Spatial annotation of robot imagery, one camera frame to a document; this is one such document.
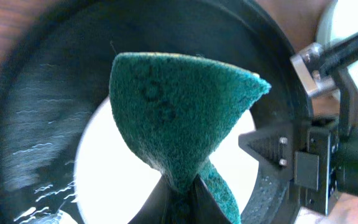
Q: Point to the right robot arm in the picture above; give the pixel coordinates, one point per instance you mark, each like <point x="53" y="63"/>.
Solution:
<point x="349" y="158"/>

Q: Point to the round black tray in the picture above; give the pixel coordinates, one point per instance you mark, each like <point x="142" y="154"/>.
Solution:
<point x="58" y="73"/>

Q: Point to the pink white plate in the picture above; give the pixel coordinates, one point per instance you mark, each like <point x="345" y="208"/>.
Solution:
<point x="112" y="184"/>

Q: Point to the green yellow sponge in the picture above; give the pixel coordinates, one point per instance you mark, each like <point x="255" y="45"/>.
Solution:
<point x="173" y="111"/>

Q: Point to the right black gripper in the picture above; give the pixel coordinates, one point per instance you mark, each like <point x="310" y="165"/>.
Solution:
<point x="305" y="154"/>

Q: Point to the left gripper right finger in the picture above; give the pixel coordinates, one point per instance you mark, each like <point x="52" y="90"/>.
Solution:
<point x="205" y="208"/>

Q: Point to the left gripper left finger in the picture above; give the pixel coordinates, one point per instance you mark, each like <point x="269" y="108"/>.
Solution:
<point x="157" y="209"/>

